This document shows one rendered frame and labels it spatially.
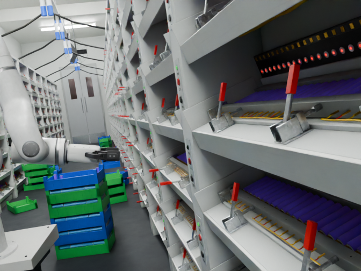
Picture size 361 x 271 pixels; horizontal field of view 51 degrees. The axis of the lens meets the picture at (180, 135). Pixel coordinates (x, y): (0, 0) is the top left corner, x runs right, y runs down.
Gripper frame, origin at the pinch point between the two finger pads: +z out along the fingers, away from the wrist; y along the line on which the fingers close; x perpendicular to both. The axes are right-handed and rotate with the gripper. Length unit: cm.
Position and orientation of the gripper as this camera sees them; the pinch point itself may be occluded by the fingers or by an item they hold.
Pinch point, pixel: (116, 154)
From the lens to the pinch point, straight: 124.5
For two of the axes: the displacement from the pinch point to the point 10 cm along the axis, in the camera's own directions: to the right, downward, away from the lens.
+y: 2.0, 0.8, -9.8
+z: 9.8, 0.5, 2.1
